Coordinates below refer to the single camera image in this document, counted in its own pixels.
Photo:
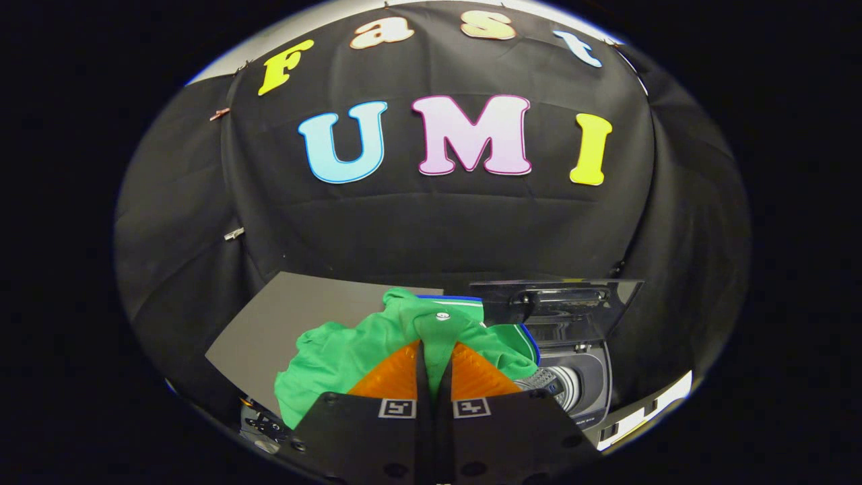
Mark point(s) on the black backdrop cloth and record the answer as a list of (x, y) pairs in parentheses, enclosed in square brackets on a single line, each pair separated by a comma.
[(431, 229)]

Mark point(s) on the copper clip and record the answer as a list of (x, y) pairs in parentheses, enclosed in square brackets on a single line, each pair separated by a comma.
[(219, 114)]

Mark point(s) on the green polo shirt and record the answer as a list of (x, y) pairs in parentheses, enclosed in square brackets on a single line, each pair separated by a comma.
[(337, 364)]

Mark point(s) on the grey box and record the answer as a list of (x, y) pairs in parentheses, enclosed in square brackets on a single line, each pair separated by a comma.
[(296, 316)]

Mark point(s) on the grey washing machine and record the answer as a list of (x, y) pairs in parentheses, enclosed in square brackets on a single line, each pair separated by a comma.
[(586, 384)]

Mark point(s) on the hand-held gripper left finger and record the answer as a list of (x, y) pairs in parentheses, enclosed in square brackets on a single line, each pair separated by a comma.
[(424, 431)]

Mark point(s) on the silver clip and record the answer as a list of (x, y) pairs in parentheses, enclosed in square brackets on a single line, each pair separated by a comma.
[(234, 234)]

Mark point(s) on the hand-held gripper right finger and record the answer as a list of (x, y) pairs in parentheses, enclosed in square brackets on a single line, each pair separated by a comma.
[(444, 431)]

